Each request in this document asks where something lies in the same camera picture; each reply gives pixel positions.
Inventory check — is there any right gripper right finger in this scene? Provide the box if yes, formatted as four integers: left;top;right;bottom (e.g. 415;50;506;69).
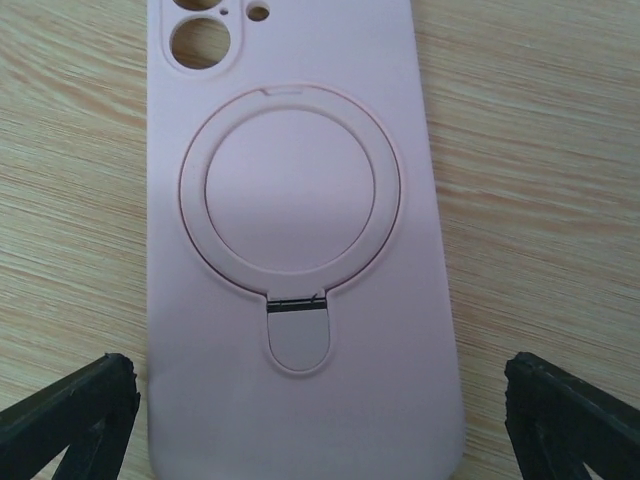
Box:
505;352;639;479

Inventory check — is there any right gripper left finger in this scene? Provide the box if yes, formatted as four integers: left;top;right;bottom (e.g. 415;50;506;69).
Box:
1;353;140;479

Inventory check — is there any pink phone case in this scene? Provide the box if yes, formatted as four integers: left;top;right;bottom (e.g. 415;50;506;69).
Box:
147;1;465;479

